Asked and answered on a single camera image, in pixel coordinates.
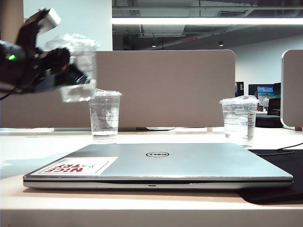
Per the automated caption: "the tall clear cup with logo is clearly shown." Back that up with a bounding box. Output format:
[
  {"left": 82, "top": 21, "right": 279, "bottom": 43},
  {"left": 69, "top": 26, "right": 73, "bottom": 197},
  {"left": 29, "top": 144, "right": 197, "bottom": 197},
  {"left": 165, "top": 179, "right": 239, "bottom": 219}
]
[{"left": 89, "top": 88, "right": 123, "bottom": 143}]

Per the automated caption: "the wide brown desk partition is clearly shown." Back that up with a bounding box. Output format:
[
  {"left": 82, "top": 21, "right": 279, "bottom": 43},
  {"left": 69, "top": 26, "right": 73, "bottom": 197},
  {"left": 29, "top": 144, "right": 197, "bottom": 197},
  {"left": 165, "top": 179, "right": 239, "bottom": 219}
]
[{"left": 0, "top": 49, "right": 236, "bottom": 130}]

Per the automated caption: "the black mouse pad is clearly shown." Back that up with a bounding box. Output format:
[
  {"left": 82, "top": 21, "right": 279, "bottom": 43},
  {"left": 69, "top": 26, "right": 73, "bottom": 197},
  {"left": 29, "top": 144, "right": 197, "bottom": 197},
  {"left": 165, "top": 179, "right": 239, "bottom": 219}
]
[{"left": 239, "top": 148, "right": 303, "bottom": 205}]

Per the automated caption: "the computer monitor with blue picture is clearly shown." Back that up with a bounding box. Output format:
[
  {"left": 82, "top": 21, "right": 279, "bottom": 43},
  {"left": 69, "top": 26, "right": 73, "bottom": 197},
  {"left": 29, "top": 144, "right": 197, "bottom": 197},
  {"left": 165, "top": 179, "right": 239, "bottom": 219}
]
[{"left": 248, "top": 84, "right": 276, "bottom": 101}]

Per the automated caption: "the small clear plastic cup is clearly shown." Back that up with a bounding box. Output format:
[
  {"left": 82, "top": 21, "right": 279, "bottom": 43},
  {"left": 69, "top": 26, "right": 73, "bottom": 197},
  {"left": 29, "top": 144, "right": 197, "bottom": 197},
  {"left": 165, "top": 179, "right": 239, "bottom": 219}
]
[{"left": 45, "top": 33, "right": 101, "bottom": 104}]

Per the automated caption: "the brown partition with white edge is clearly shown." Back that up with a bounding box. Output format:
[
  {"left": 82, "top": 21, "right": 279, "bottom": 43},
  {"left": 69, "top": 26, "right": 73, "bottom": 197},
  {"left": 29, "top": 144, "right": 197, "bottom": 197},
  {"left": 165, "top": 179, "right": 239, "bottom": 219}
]
[{"left": 280, "top": 49, "right": 303, "bottom": 131}]

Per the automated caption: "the long ceiling light strip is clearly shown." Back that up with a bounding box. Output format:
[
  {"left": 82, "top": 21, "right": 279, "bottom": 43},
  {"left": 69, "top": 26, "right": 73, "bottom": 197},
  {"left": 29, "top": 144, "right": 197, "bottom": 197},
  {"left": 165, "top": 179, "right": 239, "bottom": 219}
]
[{"left": 111, "top": 17, "right": 303, "bottom": 25}]

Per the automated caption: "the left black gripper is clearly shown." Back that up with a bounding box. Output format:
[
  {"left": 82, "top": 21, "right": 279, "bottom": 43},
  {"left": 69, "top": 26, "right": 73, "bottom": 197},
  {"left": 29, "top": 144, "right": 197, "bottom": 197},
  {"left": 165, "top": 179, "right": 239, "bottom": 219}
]
[{"left": 25, "top": 46, "right": 93, "bottom": 94}]

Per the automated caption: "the black office chair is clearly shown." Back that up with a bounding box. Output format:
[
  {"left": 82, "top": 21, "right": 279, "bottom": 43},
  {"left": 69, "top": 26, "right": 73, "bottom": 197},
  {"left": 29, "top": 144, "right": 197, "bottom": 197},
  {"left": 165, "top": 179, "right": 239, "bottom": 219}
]
[{"left": 255, "top": 98, "right": 282, "bottom": 128}]

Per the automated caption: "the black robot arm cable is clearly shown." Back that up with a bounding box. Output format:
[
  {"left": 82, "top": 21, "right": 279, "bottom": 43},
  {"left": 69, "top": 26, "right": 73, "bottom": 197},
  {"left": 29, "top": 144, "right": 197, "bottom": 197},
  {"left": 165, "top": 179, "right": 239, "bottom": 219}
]
[{"left": 0, "top": 84, "right": 36, "bottom": 100}]

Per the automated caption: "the dark sign with numeral two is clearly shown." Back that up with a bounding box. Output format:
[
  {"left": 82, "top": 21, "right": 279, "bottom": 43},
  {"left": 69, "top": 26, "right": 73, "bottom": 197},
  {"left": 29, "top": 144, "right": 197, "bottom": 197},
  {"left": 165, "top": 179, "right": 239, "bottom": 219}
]
[{"left": 235, "top": 82, "right": 245, "bottom": 97}]

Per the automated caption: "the silver Dell laptop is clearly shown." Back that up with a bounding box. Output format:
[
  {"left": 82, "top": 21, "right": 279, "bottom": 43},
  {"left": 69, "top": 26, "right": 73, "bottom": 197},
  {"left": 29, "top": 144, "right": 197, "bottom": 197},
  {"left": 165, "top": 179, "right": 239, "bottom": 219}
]
[{"left": 23, "top": 142, "right": 294, "bottom": 190}]

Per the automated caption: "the clear cup with white label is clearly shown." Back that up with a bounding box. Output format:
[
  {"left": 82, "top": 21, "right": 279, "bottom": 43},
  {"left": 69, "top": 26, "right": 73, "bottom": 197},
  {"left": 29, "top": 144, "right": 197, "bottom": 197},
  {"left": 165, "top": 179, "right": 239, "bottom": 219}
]
[{"left": 219, "top": 95, "right": 260, "bottom": 148}]

